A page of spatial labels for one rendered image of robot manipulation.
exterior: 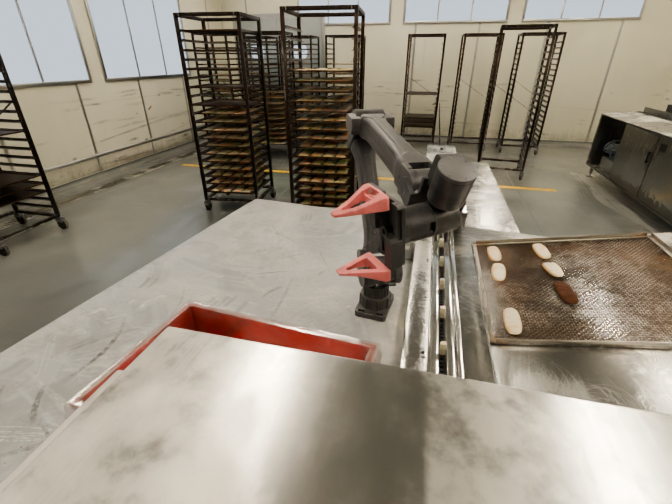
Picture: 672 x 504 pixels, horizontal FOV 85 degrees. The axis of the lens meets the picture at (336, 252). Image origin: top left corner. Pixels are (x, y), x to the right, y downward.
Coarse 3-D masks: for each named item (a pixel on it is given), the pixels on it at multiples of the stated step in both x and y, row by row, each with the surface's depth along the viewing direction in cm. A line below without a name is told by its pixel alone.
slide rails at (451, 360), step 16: (448, 240) 135; (432, 256) 124; (448, 256) 124; (432, 272) 115; (448, 272) 115; (432, 288) 107; (448, 288) 107; (432, 304) 100; (448, 304) 100; (432, 320) 94; (448, 320) 94; (432, 336) 89; (448, 336) 89; (432, 352) 84; (448, 352) 84; (432, 368) 80; (448, 368) 80
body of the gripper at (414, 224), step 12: (396, 204) 53; (420, 204) 57; (396, 216) 53; (408, 216) 55; (420, 216) 55; (432, 216) 56; (384, 228) 56; (396, 228) 54; (408, 228) 55; (420, 228) 55; (408, 240) 56; (384, 252) 60
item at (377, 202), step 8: (368, 184) 55; (360, 192) 54; (368, 192) 54; (376, 192) 53; (384, 192) 52; (352, 200) 53; (360, 200) 55; (368, 200) 53; (376, 200) 50; (384, 200) 50; (336, 208) 53; (344, 208) 53; (352, 208) 51; (360, 208) 51; (368, 208) 51; (376, 208) 51; (384, 208) 51; (336, 216) 51; (344, 216) 51; (376, 216) 57; (384, 216) 57; (376, 224) 57
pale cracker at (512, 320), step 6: (504, 312) 88; (510, 312) 88; (516, 312) 87; (504, 318) 86; (510, 318) 86; (516, 318) 85; (504, 324) 85; (510, 324) 84; (516, 324) 83; (510, 330) 83; (516, 330) 82
